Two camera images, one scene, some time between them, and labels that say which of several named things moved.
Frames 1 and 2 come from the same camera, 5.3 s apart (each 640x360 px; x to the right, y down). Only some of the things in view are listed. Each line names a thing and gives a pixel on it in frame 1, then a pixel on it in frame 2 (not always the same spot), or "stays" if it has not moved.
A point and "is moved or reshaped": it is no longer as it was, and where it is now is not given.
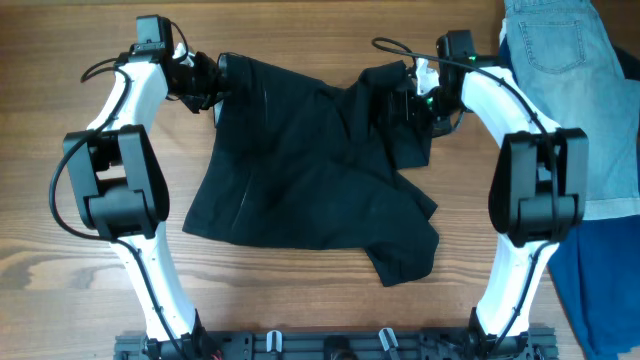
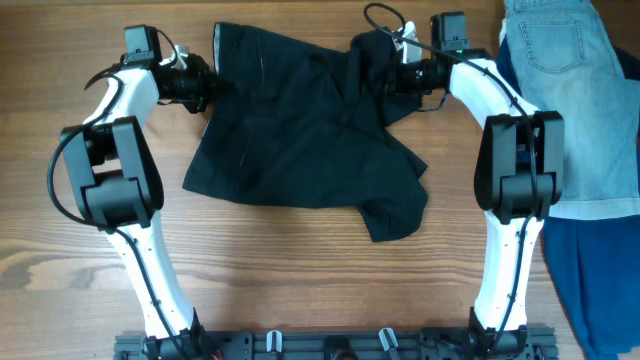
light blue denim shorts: (569, 70) stays
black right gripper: (442, 125) -> (398, 80)
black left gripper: (212, 85) stays
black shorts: (301, 163) is moved or reshaped
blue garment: (595, 268) stays
